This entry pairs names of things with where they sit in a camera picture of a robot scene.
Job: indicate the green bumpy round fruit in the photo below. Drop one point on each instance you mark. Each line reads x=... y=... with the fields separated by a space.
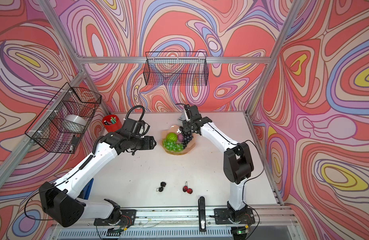
x=172 y=137

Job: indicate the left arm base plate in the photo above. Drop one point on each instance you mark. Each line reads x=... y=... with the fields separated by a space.
x=124 y=217

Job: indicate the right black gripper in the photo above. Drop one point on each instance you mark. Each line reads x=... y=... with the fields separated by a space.
x=185 y=124

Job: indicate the grey calculator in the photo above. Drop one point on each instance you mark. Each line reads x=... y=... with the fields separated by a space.
x=182 y=117

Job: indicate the black wire basket left wall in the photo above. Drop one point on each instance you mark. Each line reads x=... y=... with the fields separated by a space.
x=47 y=131

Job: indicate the blue stapler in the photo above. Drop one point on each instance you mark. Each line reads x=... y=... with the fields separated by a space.
x=84 y=194

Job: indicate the red pen cup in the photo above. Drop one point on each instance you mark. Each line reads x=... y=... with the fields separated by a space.
x=112 y=123

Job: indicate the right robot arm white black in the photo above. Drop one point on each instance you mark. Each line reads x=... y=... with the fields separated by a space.
x=237 y=163

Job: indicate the black wire basket wall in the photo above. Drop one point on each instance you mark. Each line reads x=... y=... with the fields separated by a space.
x=176 y=68
x=47 y=131

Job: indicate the pink scalloped fruit bowl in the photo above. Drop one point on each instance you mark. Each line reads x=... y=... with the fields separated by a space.
x=177 y=141

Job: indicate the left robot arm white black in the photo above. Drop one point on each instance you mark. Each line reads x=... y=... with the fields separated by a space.
x=60 y=199

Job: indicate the purple round fruit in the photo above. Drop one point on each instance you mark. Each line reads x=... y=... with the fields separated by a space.
x=180 y=137

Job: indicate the black cherry pair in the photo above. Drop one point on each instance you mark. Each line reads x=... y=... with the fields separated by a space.
x=161 y=187

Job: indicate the red cherry pair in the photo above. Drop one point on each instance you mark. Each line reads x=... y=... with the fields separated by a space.
x=186 y=189

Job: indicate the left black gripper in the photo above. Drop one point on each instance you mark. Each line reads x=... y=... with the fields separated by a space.
x=149 y=143

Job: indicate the black wire basket back wall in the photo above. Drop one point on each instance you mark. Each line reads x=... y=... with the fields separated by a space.
x=176 y=68

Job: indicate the black stapler front edge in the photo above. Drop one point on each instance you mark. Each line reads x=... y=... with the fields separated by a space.
x=201 y=214

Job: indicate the white roll in basket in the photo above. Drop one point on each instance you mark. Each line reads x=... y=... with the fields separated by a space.
x=74 y=124

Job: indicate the green grape bunch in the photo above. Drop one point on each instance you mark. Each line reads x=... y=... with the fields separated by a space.
x=172 y=146

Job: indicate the dark purple grape bunch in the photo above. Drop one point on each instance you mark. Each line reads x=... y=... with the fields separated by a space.
x=187 y=136

